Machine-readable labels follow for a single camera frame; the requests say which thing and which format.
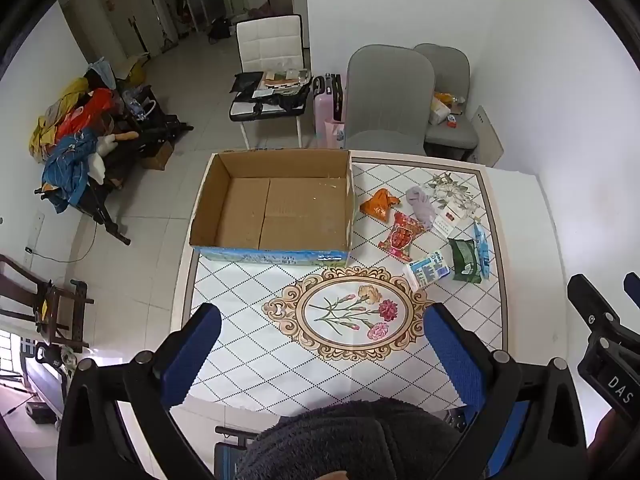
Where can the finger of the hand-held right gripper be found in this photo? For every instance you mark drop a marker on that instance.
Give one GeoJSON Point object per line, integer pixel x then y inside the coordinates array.
{"type": "Point", "coordinates": [633, 289]}
{"type": "Point", "coordinates": [592, 307]}

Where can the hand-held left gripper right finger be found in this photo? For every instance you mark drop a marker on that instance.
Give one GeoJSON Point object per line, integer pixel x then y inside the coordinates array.
{"type": "Point", "coordinates": [452, 355]}

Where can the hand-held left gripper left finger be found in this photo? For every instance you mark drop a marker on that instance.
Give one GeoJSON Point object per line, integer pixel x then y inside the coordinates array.
{"type": "Point", "coordinates": [195, 355]}

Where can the white blue tissue pack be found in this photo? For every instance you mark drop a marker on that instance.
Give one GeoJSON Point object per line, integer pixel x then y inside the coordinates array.
{"type": "Point", "coordinates": [425, 271]}

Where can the green snack packet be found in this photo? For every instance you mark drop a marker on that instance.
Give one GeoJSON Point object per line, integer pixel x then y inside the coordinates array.
{"type": "Point", "coordinates": [464, 260]}

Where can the slim blue tissue packet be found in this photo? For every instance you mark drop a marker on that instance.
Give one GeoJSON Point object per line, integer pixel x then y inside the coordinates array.
{"type": "Point", "coordinates": [481, 250]}

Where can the red snack packet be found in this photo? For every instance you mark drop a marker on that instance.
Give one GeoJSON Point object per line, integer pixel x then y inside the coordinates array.
{"type": "Point", "coordinates": [400, 237]}

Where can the white cigarette box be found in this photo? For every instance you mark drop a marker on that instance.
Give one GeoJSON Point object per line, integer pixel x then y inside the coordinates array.
{"type": "Point", "coordinates": [446, 224]}

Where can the purple cloth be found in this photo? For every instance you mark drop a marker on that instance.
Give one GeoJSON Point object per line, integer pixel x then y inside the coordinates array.
{"type": "Point", "coordinates": [421, 206]}

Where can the orange snack packet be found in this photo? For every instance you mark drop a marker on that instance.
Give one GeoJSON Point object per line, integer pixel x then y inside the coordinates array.
{"type": "Point", "coordinates": [377, 205]}

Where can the person's right forearm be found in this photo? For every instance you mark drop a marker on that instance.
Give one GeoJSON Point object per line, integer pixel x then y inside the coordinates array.
{"type": "Point", "coordinates": [607, 442]}

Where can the floral printed tablecloth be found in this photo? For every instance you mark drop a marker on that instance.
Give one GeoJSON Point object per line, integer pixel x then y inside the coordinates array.
{"type": "Point", "coordinates": [250, 285]}

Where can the person's dark fleece clothing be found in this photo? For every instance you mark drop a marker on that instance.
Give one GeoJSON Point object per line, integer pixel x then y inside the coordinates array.
{"type": "Point", "coordinates": [350, 435]}

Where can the dark wooden chair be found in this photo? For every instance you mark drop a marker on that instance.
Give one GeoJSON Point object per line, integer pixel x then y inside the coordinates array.
{"type": "Point", "coordinates": [65, 305]}

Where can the beige panel board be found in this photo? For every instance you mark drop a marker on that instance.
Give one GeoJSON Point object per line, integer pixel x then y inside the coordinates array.
{"type": "Point", "coordinates": [487, 135]}

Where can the small brown cardboard box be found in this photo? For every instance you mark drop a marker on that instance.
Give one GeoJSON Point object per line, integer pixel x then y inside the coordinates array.
{"type": "Point", "coordinates": [159, 155]}

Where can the white plush toy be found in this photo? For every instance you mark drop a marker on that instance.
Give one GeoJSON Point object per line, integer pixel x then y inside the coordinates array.
{"type": "Point", "coordinates": [102, 152]}

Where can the black folding rack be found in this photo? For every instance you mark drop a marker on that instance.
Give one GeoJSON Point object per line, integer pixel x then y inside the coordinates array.
{"type": "Point", "coordinates": [150, 132]}

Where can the blue garment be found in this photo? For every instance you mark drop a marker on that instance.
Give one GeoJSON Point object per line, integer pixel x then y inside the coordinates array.
{"type": "Point", "coordinates": [70, 165]}

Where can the pile of small packets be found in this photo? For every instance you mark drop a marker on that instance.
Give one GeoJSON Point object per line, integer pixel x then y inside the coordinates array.
{"type": "Point", "coordinates": [440, 107]}

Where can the pink paper bag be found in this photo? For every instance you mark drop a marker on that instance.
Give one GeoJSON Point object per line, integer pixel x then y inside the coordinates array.
{"type": "Point", "coordinates": [334, 134]}

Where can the black bag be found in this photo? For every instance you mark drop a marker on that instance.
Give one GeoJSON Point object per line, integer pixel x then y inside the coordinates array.
{"type": "Point", "coordinates": [272, 102]}

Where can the red plastic bag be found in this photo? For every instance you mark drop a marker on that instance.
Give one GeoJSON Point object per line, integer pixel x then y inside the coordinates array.
{"type": "Point", "coordinates": [82, 112]}

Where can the grey upholstered chair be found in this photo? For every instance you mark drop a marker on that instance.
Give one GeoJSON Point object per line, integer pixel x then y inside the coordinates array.
{"type": "Point", "coordinates": [390, 95]}
{"type": "Point", "coordinates": [450, 65]}

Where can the yellow garment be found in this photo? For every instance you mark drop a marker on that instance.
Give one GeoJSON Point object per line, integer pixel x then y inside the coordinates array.
{"type": "Point", "coordinates": [42, 132]}

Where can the pink suitcase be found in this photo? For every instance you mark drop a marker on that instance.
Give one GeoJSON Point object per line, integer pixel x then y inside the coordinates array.
{"type": "Point", "coordinates": [320, 110]}

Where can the yellow bag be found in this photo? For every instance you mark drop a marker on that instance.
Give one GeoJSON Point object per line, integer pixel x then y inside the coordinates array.
{"type": "Point", "coordinates": [136, 74]}

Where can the stack of papers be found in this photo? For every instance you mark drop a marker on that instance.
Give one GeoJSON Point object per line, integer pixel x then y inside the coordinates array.
{"type": "Point", "coordinates": [285, 79]}

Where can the light blue cloth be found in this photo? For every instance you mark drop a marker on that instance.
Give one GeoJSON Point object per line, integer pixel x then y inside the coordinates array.
{"type": "Point", "coordinates": [102, 72]}

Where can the white padded chair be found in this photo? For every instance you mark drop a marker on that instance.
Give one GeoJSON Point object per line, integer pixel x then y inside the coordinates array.
{"type": "Point", "coordinates": [270, 40]}

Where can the wooden door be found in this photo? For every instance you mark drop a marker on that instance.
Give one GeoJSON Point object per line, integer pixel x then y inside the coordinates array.
{"type": "Point", "coordinates": [120, 20]}

